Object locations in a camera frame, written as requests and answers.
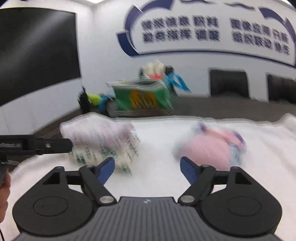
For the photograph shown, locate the pink floral white garment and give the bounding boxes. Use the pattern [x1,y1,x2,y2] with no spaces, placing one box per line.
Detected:
[60,113,139,153]

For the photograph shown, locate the green zipper storage bag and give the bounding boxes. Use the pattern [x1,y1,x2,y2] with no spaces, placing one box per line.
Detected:
[107,72,190,117]

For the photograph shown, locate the operator hand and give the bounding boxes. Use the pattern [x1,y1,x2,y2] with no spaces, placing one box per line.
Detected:
[0,172,11,223]

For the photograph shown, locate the pink folded garment blue trim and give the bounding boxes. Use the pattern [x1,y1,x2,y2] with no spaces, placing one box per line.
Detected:
[173,123,246,171]

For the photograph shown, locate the cream green-flower folded garment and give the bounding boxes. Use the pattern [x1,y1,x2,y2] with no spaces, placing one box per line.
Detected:
[69,130,140,175]

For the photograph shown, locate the black yellow-green tool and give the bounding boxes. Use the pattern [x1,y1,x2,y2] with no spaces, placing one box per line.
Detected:
[77,86,103,114]

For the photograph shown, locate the white fluffy towel mat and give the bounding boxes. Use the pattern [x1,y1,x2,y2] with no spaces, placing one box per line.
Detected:
[6,112,296,241]

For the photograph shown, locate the black office chair left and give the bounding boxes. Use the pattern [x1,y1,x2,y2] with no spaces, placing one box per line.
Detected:
[209,69,250,98]

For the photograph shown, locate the black office chair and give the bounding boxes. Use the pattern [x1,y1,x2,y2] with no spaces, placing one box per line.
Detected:
[209,69,250,98]
[267,74,295,104]

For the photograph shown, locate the black office chair right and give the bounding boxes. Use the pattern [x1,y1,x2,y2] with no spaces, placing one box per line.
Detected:
[267,74,295,104]

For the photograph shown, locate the cream plush in bag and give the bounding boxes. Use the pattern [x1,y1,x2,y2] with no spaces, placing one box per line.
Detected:
[142,60,166,80]

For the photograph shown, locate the large black wall screen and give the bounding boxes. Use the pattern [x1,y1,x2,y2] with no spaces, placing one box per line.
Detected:
[1,8,81,105]

